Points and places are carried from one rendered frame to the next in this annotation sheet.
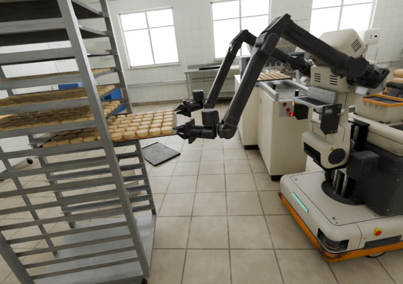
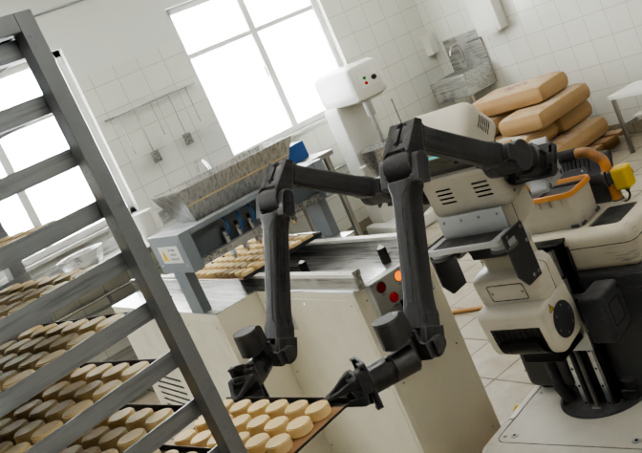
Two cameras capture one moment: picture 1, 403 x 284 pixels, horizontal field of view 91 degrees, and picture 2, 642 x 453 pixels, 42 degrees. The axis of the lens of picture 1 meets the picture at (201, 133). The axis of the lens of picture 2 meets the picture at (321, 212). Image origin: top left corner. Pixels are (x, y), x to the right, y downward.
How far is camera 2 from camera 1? 1.13 m
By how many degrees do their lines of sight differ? 38
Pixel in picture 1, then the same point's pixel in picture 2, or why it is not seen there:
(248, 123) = not seen: hidden behind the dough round
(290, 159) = (458, 414)
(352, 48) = (481, 130)
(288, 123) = not seen: hidden behind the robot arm
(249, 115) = (270, 379)
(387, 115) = (576, 212)
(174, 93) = not seen: outside the picture
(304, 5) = (164, 53)
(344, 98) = (512, 211)
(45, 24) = (88, 282)
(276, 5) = (90, 73)
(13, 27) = (32, 314)
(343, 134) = (549, 271)
